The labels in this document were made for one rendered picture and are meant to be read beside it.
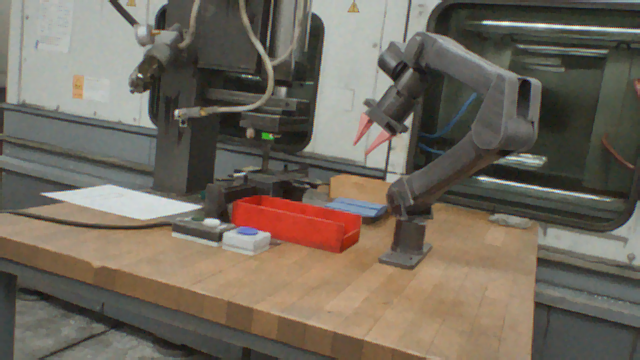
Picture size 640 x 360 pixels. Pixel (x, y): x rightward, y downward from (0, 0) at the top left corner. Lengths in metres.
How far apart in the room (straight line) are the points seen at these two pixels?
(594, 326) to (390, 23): 1.15
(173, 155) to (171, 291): 0.68
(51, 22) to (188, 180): 1.61
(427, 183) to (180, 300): 0.51
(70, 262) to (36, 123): 2.01
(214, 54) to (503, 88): 0.75
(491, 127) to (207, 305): 0.53
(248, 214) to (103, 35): 1.67
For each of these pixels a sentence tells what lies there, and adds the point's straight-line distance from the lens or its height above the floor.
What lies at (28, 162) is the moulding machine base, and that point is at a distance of 3.02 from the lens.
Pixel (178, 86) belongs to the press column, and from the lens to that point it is 1.50.
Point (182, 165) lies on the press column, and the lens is 1.49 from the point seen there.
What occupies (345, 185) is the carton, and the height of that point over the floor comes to 0.96.
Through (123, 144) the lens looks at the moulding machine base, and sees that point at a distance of 2.57.
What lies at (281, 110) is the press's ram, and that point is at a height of 1.15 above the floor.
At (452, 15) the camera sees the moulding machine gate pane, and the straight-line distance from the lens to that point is 1.90.
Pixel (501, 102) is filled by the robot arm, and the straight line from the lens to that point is 0.96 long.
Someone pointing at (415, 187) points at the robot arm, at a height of 1.05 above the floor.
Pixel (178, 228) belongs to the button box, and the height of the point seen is 0.92.
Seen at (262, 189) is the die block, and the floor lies 0.96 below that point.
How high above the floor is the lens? 1.21
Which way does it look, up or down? 9 degrees down
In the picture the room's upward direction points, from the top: 7 degrees clockwise
